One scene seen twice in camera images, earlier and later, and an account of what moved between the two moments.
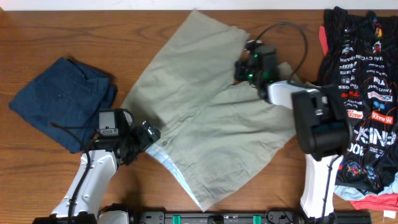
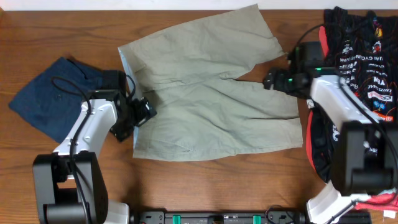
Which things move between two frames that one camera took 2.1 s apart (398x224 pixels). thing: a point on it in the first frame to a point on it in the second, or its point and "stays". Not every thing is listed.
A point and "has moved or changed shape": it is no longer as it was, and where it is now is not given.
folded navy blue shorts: [65, 99] stays
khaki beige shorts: [215, 130] has moved or changed shape
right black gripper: [244, 71] to [273, 81]
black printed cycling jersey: [362, 60] stays
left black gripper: [144, 137] to [144, 109]
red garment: [387, 201] stays
